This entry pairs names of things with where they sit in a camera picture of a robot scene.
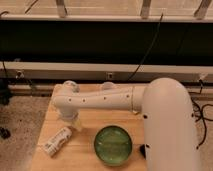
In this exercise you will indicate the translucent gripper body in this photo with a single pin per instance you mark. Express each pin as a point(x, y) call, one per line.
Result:
point(77, 125)

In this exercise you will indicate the white plastic bottle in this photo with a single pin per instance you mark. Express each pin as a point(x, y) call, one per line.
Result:
point(54, 143)

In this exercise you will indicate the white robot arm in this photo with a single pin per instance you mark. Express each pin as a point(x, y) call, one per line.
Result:
point(170, 134)

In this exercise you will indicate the green ceramic bowl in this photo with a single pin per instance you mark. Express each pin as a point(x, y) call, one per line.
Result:
point(113, 145)

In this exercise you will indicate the clear plastic cup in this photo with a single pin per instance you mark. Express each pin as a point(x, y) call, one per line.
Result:
point(107, 86)

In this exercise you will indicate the black object on floor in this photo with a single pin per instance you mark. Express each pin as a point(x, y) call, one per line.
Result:
point(4, 133)

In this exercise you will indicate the grey metal rail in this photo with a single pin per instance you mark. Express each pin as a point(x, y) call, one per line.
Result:
point(103, 72)

